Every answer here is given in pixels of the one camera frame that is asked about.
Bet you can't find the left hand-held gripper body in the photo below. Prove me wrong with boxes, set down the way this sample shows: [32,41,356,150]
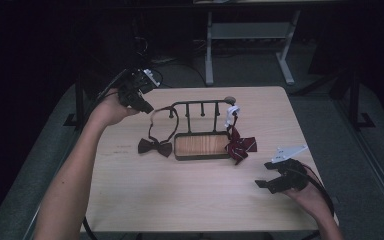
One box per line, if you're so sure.
[117,67,163,110]

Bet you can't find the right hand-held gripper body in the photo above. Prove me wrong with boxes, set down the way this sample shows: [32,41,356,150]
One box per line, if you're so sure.
[263,144,311,195]

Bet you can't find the dark brown bow tie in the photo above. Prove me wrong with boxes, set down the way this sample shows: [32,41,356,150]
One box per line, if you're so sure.
[137,106,180,159]

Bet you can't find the dark metal rack wooden base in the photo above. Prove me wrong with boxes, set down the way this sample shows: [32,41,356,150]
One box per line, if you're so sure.
[168,96,238,162]

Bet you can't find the person's left hand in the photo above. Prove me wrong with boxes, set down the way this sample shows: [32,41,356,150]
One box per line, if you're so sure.
[89,87,142,128]

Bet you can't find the person's right hand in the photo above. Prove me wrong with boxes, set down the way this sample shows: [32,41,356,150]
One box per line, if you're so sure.
[281,181,332,222]

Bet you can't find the striped dark red bow tie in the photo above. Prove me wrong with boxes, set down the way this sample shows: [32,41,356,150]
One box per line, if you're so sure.
[224,104,259,166]

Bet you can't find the black metal stand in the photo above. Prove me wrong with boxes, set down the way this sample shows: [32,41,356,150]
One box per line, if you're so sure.
[328,64,377,132]
[63,71,93,130]

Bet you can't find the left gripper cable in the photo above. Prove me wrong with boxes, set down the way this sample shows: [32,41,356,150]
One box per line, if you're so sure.
[94,67,130,104]

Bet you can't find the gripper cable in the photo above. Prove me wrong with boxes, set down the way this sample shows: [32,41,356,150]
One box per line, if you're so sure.
[299,163,336,216]
[94,67,130,104]

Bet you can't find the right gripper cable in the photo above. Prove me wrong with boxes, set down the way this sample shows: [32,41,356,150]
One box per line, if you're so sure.
[299,163,336,216]

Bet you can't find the grey metal table frame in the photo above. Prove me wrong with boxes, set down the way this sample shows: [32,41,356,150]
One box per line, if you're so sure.
[204,9,302,87]

